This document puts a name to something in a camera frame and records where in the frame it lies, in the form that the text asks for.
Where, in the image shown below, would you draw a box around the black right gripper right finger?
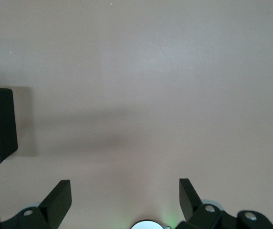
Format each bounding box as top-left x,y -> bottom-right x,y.
174,178 -> 273,229

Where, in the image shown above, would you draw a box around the black plastic box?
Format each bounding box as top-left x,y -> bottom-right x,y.
0,87 -> 19,167

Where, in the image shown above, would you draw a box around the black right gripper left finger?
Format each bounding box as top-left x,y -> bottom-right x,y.
0,180 -> 72,229

